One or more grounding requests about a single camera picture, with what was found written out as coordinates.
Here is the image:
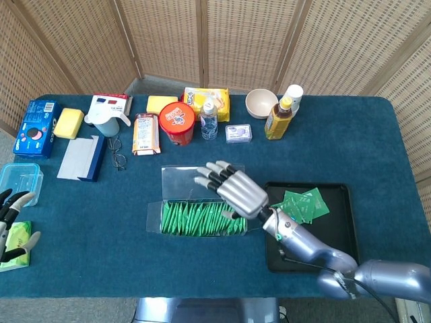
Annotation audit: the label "red instant noodle cup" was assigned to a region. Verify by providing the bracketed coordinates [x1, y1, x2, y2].
[158, 101, 197, 147]

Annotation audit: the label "white cap bottle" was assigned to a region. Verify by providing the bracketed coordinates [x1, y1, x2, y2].
[281, 83, 304, 117]

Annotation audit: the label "black rectangular tray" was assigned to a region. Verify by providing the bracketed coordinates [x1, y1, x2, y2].
[262, 181, 361, 273]

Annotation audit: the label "teal carpet table cover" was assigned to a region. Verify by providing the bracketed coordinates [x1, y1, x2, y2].
[0, 94, 431, 299]

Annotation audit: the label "pale blue pitcher white handle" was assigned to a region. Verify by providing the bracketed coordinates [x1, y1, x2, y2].
[84, 109, 131, 138]

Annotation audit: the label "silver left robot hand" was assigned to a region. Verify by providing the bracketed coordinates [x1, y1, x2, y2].
[0, 188, 42, 263]

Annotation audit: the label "thin-frame eyeglasses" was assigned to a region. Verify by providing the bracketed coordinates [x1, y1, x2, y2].
[106, 136, 128, 172]

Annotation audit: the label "yellow sponge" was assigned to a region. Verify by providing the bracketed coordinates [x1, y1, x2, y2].
[145, 95, 179, 116]
[53, 107, 85, 140]

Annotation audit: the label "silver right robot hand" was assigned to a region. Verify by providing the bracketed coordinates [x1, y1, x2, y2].
[194, 160, 270, 221]

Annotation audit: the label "green tea packets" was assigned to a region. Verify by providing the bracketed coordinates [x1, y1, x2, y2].
[160, 201, 248, 236]

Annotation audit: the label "clear box of green packets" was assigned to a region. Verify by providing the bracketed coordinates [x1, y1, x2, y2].
[145, 164, 267, 238]

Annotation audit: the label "clear water bottle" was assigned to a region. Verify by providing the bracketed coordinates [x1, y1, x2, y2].
[199, 96, 219, 141]

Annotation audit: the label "white box with 3D glasses print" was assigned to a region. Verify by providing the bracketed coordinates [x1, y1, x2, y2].
[88, 93, 134, 118]

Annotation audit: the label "yellow snack bag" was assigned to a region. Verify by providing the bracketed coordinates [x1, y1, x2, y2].
[180, 86, 232, 122]

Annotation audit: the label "wicker folding screen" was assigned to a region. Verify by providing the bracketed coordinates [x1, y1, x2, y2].
[0, 0, 431, 182]

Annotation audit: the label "tea drink bottle yellow label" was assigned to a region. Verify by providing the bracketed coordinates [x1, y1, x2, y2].
[264, 96, 293, 141]

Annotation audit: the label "orange and white carton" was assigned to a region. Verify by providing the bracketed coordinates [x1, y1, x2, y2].
[131, 112, 162, 157]

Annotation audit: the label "clear blue food container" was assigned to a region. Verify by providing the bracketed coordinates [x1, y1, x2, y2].
[0, 162, 44, 207]

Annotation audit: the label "blue Oreo cookie box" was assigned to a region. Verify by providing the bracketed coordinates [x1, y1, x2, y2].
[12, 99, 63, 159]

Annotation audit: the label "beige bowl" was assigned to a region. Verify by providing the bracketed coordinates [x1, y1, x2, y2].
[244, 88, 279, 120]

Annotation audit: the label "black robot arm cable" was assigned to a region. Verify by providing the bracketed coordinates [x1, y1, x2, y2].
[275, 208, 401, 323]

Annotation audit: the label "small clear box purple contents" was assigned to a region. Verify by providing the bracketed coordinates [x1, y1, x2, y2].
[224, 123, 253, 145]

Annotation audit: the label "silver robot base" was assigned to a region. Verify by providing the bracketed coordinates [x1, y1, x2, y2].
[133, 297, 282, 323]

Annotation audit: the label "green tissue pack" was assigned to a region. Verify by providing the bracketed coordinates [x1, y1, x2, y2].
[0, 220, 33, 273]

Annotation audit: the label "navy box with white insert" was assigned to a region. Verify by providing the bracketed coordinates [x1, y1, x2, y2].
[56, 134, 108, 183]

